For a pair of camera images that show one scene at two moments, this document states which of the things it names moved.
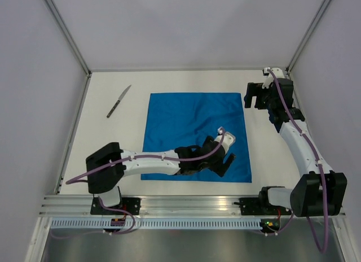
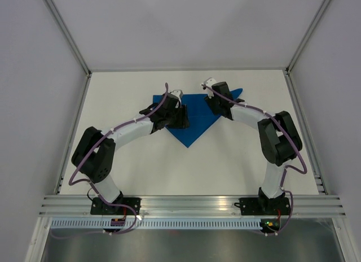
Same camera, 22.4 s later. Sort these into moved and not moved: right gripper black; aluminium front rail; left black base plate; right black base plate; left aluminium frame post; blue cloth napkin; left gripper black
Moved: blue cloth napkin; left gripper black; right gripper black
Not moved: aluminium front rail; left aluminium frame post; right black base plate; left black base plate
